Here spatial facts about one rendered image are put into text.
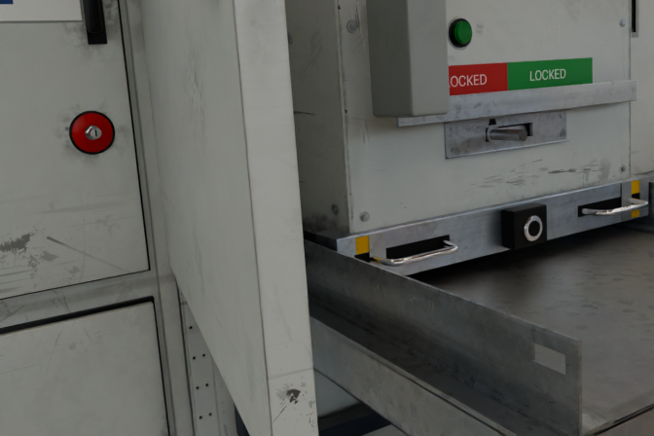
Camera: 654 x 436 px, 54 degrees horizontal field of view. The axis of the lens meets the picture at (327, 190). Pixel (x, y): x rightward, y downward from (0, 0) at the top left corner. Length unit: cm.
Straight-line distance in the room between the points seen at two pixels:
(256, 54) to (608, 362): 39
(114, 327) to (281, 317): 62
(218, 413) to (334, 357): 47
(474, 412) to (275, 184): 23
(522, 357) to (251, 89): 27
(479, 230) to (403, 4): 32
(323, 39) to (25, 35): 40
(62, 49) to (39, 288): 32
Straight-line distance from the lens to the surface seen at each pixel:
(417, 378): 55
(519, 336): 49
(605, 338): 65
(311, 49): 75
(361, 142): 72
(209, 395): 109
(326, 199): 75
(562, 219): 93
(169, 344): 104
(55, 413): 102
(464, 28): 80
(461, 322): 53
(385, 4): 65
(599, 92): 92
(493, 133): 82
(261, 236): 38
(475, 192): 82
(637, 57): 162
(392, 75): 64
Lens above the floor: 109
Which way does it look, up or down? 9 degrees down
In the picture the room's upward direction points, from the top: 4 degrees counter-clockwise
